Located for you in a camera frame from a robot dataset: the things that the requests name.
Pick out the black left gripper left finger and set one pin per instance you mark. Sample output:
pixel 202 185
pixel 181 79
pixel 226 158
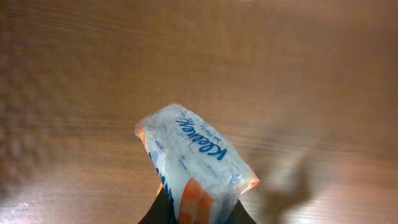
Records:
pixel 160 212

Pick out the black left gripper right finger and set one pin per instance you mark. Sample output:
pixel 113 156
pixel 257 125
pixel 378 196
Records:
pixel 239 215

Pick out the orange Kleenex tissue pack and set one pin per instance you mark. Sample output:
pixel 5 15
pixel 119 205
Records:
pixel 200 170

